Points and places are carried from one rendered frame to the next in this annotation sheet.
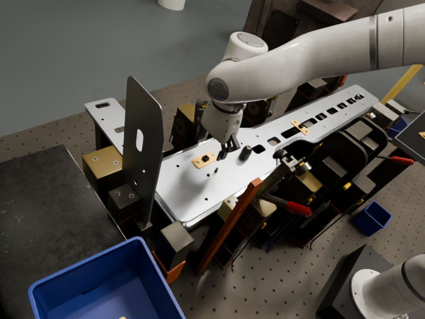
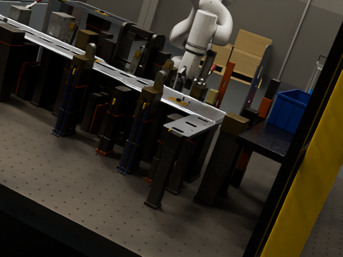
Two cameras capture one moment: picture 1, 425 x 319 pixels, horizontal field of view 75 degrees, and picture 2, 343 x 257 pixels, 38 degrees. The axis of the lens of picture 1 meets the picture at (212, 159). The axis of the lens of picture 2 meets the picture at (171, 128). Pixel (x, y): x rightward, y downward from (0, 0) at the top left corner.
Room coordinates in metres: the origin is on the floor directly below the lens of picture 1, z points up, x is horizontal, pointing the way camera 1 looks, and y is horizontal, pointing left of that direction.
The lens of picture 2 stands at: (1.00, 1.94, 1.51)
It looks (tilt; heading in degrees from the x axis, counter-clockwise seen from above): 18 degrees down; 257
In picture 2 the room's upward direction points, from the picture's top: 19 degrees clockwise
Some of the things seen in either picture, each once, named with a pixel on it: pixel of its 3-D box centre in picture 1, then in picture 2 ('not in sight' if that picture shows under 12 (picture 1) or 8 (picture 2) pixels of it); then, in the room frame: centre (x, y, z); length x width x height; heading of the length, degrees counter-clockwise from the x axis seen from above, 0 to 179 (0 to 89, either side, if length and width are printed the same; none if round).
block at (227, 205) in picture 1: (212, 236); (200, 128); (0.42, -0.09, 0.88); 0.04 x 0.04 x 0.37; 58
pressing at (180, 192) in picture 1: (300, 125); (88, 59); (0.97, -0.28, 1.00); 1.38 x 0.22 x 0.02; 148
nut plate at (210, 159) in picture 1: (205, 158); (178, 100); (0.58, 0.02, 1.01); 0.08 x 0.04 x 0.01; 148
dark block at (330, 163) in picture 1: (299, 204); (151, 93); (0.64, -0.33, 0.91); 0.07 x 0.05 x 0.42; 58
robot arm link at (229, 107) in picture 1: (229, 98); (196, 48); (0.58, 0.02, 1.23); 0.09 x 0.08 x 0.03; 58
